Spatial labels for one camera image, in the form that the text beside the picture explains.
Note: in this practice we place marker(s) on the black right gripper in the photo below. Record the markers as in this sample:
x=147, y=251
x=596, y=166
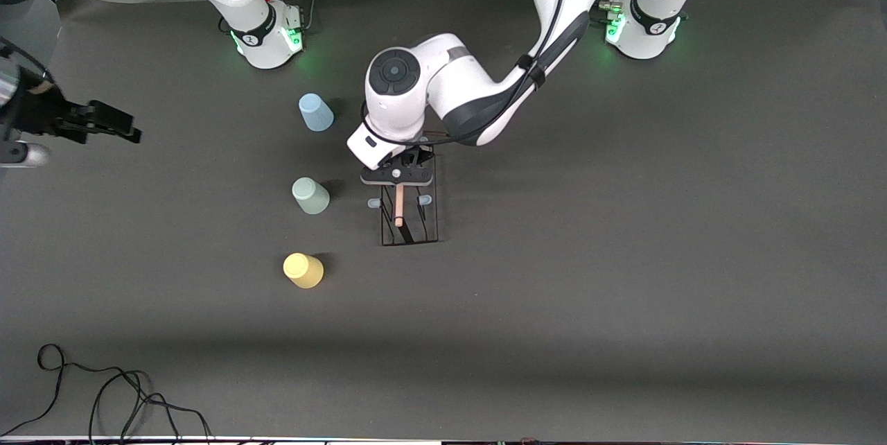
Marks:
x=43, y=114

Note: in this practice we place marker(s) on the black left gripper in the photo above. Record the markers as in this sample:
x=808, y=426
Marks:
x=411, y=157

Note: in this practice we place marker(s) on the pale green plastic cup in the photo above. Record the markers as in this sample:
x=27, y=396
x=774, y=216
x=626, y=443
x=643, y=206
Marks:
x=310, y=195

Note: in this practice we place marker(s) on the yellow plastic cup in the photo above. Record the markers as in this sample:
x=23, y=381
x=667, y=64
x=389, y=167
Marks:
x=303, y=270

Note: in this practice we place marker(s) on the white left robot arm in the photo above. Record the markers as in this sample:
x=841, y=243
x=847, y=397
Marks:
x=457, y=84

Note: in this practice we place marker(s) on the light blue plastic cup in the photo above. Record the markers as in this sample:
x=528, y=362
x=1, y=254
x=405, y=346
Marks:
x=316, y=112

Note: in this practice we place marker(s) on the dark grey table cover sheet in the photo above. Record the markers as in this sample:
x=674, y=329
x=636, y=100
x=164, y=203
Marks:
x=624, y=258

